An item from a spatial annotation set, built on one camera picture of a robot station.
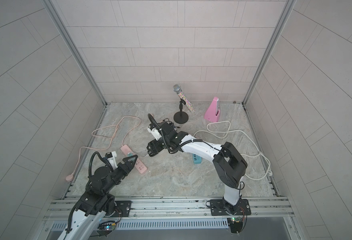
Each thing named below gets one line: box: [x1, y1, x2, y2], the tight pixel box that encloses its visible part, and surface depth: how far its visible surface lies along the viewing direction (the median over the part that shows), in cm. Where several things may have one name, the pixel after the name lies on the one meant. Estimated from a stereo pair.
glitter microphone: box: [173, 84, 196, 113], surface depth 91 cm
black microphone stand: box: [173, 98, 189, 124], surface depth 109 cm
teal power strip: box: [192, 153, 203, 165], surface depth 88 cm
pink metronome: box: [204, 96, 221, 122], surface depth 103 cm
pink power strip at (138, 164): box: [120, 144, 148, 175], surface depth 90 cm
